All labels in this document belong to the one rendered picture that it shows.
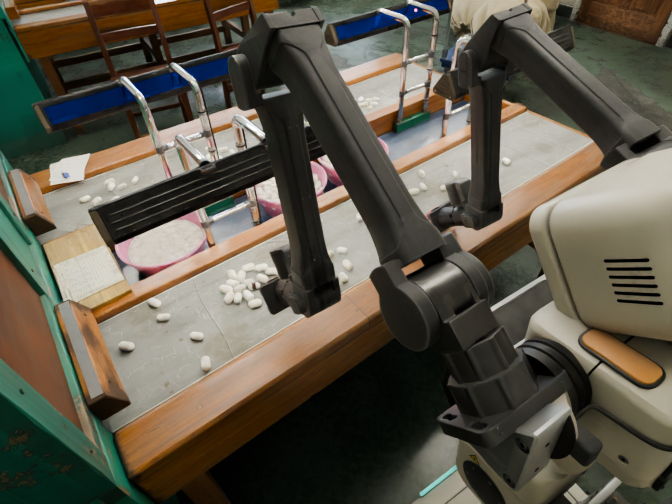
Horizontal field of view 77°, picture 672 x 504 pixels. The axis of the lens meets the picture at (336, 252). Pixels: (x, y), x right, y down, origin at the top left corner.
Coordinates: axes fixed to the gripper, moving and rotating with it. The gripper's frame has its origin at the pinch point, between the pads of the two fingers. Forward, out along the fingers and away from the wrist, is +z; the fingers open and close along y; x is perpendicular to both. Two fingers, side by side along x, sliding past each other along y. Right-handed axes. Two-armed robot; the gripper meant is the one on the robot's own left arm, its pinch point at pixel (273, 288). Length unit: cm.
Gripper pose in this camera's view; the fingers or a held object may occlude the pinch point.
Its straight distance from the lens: 98.9
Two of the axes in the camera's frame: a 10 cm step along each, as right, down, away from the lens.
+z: -4.5, 0.3, 8.9
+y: -8.0, 4.3, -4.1
